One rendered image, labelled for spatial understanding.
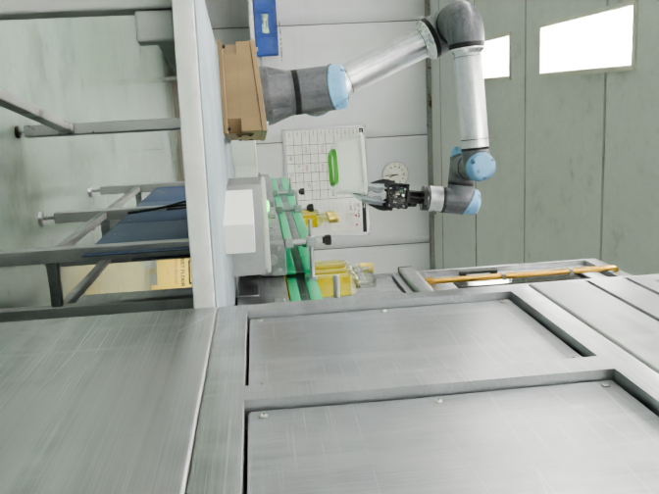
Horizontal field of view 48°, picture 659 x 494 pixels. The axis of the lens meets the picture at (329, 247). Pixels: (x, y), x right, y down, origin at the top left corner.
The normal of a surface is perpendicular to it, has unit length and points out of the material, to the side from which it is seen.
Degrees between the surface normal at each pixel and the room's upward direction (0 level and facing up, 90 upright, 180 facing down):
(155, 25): 90
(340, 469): 91
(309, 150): 90
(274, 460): 89
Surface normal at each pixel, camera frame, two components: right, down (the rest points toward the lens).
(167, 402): -0.05, -0.98
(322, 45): 0.10, 0.20
